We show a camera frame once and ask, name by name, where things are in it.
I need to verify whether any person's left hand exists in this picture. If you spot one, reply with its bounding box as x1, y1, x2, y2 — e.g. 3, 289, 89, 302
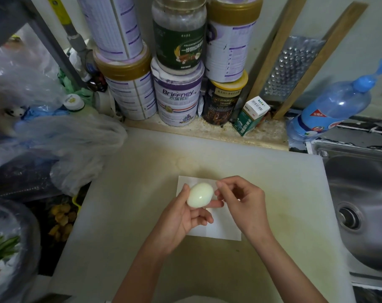
148, 183, 225, 256

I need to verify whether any person's right hand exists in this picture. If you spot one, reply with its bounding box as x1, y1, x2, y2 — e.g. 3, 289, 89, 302
214, 175, 275, 248

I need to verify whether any white paper sheet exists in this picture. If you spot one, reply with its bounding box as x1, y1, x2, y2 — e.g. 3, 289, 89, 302
176, 175, 242, 242

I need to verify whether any beige egg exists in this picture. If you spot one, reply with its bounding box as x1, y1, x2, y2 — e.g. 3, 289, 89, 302
186, 182, 215, 209

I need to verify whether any person's right forearm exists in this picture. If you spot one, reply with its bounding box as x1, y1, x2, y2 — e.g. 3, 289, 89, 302
252, 233, 329, 303

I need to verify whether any person's left forearm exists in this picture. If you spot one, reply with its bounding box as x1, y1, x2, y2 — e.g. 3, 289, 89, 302
112, 241, 179, 303

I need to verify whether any person's white shirt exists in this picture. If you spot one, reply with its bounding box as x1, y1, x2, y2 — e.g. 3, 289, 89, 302
175, 295, 229, 303

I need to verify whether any white plastic cutting board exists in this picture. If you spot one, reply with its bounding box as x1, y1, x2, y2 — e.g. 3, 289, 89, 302
49, 128, 357, 303

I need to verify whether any green white small carton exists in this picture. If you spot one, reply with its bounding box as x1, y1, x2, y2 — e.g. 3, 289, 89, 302
233, 96, 271, 137

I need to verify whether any pile of yellow dried fruits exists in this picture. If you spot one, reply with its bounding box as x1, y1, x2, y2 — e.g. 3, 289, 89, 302
48, 203, 78, 243

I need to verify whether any dark tin yellow lid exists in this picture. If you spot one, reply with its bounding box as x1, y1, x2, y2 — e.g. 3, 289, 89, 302
202, 71, 249, 126

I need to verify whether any steel sink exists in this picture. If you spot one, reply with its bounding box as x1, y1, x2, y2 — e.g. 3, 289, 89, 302
306, 138, 382, 291

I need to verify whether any white tin purple band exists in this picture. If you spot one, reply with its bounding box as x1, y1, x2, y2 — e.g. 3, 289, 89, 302
150, 57, 205, 127

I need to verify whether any crumpled translucent plastic bag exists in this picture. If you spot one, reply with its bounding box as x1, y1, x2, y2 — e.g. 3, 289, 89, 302
16, 114, 128, 197

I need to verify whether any blue plastic bottle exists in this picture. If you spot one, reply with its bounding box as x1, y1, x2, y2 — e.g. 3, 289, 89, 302
286, 58, 382, 142

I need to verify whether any white purple tin gold lid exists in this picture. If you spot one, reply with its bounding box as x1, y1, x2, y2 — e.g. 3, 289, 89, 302
204, 0, 263, 83
93, 42, 157, 121
76, 0, 144, 62

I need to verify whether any white tape roll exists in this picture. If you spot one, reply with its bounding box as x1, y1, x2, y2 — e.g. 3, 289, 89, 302
93, 90, 121, 119

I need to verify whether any small white cap bottle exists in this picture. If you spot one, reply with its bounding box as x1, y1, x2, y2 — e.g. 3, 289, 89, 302
62, 93, 97, 116

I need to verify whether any dark glossy bag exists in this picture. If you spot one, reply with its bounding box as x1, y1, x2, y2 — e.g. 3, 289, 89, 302
0, 160, 62, 202

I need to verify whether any clear bag with greens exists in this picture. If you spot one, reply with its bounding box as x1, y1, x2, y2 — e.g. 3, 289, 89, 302
0, 197, 42, 303

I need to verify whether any blue plastic bag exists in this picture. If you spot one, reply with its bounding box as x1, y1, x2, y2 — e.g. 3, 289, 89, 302
22, 107, 70, 121

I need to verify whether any green plastic bag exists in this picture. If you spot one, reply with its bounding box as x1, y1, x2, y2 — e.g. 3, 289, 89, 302
58, 71, 94, 106

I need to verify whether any green label jar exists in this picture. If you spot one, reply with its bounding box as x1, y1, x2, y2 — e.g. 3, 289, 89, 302
151, 0, 207, 75

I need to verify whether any small panda toy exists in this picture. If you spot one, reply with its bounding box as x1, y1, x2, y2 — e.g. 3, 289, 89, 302
3, 106, 26, 119

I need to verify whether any clear plastic bag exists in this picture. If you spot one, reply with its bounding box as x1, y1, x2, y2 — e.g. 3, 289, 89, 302
0, 25, 65, 111

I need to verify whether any grey metal pipe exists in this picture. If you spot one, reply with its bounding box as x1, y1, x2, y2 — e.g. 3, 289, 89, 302
45, 0, 97, 81

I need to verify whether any grey metal shelf rack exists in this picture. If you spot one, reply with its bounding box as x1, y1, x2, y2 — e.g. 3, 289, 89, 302
0, 0, 88, 90

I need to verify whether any metal grater wooden frame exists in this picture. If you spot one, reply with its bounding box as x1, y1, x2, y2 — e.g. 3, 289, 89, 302
246, 0, 368, 120

